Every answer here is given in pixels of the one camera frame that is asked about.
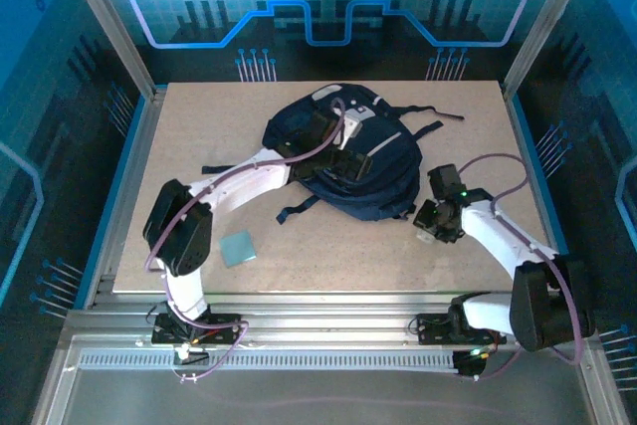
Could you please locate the black box with green light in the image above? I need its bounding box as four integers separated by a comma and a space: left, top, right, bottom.
453, 347, 487, 379

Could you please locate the aluminium frame rail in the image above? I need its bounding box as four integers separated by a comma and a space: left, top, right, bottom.
64, 290, 598, 351

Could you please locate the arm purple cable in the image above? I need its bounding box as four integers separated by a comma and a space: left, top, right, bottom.
143, 96, 348, 384
457, 153, 586, 381

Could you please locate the white black cable connector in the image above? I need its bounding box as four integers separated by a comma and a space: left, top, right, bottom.
172, 344, 210, 366

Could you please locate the navy blue backpack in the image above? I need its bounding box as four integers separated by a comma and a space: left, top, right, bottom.
201, 82, 467, 225

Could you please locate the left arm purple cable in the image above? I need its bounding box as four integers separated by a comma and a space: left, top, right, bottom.
143, 96, 348, 384

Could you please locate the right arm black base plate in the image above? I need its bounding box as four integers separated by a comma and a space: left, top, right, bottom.
415, 313, 508, 346

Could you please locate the pale blue square pad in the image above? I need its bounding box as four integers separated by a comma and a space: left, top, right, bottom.
218, 229, 259, 268

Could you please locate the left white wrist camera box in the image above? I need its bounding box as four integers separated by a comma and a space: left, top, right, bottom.
341, 106, 365, 151

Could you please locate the aluminium frame post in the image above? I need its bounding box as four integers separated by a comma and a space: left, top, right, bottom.
54, 0, 160, 98
502, 0, 601, 98

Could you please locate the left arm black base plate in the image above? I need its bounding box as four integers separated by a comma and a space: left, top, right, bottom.
150, 313, 240, 346

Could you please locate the slotted grey cable duct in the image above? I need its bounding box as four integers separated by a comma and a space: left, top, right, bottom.
77, 348, 462, 371

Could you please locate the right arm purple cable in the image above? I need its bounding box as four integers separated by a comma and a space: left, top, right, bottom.
457, 153, 586, 381

